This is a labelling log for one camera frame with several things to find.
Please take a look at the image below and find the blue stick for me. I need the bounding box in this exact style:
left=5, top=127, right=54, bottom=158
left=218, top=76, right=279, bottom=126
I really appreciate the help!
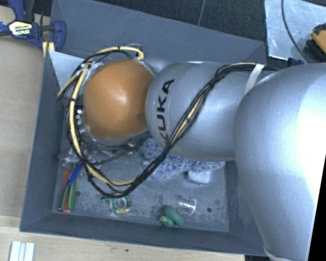
left=67, top=160, right=84, bottom=189

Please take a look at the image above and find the red-brown flat block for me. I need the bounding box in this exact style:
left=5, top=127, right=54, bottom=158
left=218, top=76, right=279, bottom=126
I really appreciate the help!
left=56, top=166, right=75, bottom=214

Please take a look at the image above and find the pale wood board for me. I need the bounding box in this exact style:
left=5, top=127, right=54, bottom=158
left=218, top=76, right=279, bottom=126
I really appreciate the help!
left=0, top=34, right=54, bottom=222

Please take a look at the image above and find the dark green flat block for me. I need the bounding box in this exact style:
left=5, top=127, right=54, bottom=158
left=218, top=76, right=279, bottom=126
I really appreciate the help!
left=65, top=178, right=81, bottom=214

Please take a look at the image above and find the blue and white speckled cloth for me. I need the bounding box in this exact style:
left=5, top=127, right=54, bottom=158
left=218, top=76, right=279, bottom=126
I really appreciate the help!
left=135, top=136, right=229, bottom=193

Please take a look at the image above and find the grey metal bin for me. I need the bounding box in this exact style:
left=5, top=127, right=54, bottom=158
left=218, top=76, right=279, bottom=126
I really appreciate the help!
left=10, top=0, right=306, bottom=261

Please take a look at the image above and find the small white cap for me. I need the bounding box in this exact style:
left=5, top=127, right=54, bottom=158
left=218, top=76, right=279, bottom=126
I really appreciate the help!
left=184, top=166, right=215, bottom=187

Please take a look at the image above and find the green toy animal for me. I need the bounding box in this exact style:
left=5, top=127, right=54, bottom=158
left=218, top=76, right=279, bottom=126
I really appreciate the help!
left=156, top=203, right=187, bottom=231

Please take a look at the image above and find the clear glass cup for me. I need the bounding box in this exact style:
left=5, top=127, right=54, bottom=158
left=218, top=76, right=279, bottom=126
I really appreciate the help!
left=175, top=194, right=199, bottom=217

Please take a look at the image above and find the green and white ring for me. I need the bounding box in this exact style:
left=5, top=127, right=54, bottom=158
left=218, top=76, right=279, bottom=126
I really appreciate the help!
left=97, top=190, right=134, bottom=216

